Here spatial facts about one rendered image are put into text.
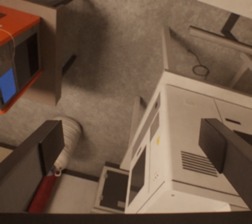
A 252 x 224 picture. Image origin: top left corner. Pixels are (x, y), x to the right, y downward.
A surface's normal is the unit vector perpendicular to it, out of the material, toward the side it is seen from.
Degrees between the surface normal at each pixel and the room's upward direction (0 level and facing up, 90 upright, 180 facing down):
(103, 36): 0
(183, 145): 90
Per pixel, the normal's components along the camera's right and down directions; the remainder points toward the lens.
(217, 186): 0.25, -0.73
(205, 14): -0.13, 0.62
